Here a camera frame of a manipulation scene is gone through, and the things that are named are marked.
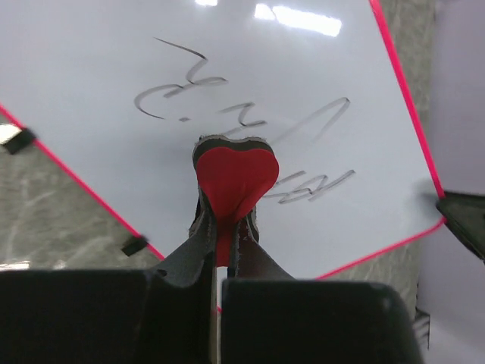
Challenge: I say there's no black board clip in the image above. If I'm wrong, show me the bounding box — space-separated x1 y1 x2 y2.
121 235 148 256
4 128 36 155

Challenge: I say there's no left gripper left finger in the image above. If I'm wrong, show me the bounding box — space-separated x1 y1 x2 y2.
1 212 217 363

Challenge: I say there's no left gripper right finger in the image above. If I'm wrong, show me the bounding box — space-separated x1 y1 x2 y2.
221 223 423 363

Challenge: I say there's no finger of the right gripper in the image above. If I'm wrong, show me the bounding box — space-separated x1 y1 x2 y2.
436 191 485 262

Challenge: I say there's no near black board clip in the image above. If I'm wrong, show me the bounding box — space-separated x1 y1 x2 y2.
121 235 148 256

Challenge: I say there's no far black board clip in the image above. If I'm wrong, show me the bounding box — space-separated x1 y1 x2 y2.
4 128 36 155

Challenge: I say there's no white board with pink frame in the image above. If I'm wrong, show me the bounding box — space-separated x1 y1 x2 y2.
1 1 443 278

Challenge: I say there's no red and black eraser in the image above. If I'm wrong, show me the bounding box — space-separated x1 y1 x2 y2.
189 134 280 268

